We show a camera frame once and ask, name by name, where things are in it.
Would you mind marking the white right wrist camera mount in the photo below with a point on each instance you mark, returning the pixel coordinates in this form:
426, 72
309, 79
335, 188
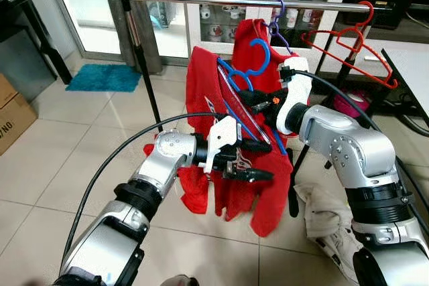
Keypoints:
298, 92

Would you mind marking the teal floor rug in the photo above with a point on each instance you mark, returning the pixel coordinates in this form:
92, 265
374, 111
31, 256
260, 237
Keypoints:
104, 78

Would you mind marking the white printed mug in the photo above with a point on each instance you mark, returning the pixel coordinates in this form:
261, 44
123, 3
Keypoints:
214, 31
206, 13
310, 17
291, 18
234, 11

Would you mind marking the red t-shirt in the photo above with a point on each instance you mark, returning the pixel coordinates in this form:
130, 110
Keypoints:
201, 92
248, 35

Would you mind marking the grey curtain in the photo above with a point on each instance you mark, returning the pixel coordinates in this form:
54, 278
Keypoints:
153, 45

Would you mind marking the white framed glass door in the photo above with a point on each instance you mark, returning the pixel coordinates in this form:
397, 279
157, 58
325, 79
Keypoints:
80, 5

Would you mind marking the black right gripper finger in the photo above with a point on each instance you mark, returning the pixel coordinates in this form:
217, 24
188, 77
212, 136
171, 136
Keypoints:
255, 109
249, 96

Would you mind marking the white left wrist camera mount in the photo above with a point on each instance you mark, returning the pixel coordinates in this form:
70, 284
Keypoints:
221, 140

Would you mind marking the blue plastic hanger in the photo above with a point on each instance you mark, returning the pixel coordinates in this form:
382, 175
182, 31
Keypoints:
267, 56

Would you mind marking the white t-shirt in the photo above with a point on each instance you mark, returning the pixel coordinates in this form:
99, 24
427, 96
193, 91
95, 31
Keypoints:
328, 226

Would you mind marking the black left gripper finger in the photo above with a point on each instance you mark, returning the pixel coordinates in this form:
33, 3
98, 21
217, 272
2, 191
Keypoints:
258, 145
258, 175

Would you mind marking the brown cardboard box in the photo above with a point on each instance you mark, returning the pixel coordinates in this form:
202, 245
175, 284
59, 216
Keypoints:
13, 118

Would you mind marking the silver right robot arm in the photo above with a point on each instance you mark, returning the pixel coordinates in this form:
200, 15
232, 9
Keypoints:
348, 145

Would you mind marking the pink plastic container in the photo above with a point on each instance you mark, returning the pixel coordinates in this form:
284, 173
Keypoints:
348, 102

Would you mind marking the black desk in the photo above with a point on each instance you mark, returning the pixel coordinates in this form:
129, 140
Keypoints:
20, 45

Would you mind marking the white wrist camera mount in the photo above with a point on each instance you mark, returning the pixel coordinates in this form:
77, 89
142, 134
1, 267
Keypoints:
298, 92
221, 140

